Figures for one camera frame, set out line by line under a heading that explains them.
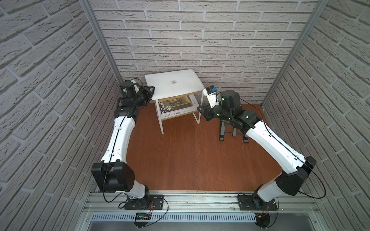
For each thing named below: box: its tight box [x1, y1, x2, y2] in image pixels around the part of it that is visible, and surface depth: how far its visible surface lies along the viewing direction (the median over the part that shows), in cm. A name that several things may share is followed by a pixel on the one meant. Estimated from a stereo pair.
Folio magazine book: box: [158, 93, 200, 119], surface depth 94 cm
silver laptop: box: [144, 69, 205, 101], surface depth 81 cm
